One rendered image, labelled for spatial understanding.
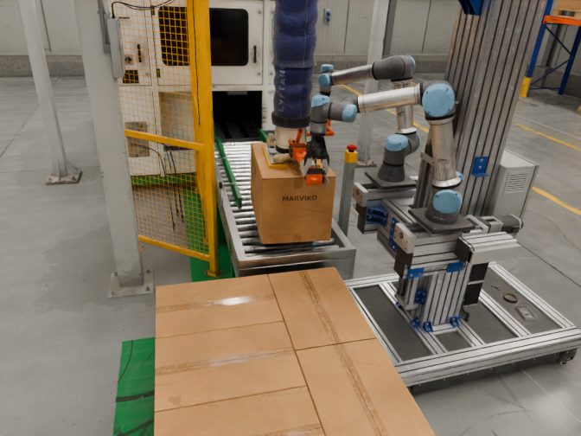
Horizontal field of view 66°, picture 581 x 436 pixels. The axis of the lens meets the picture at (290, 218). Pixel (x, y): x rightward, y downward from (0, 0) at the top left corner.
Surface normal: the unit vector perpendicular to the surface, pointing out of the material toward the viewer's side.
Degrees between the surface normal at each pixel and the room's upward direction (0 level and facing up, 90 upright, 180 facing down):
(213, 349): 0
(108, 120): 90
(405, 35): 90
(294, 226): 90
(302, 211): 90
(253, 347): 0
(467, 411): 0
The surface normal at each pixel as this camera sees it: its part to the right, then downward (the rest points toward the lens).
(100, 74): 0.25, 0.46
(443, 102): -0.34, 0.30
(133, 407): 0.04, -0.88
